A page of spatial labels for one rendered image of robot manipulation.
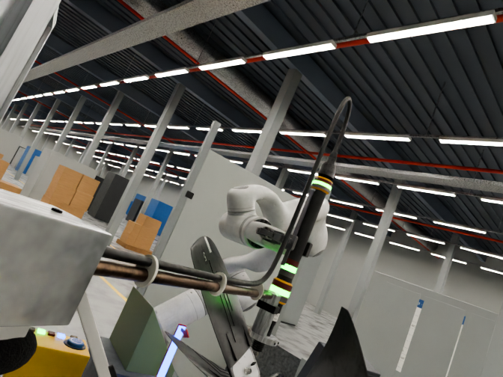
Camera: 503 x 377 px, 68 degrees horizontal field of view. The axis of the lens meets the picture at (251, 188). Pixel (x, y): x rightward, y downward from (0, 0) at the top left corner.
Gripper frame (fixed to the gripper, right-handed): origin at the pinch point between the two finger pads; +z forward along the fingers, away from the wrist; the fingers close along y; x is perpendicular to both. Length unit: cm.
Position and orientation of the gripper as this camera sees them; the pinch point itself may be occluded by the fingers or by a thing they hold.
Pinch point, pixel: (296, 244)
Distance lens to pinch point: 83.2
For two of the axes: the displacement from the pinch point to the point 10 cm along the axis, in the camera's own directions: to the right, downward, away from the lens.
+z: 5.0, 0.6, -8.6
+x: 3.9, -9.1, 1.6
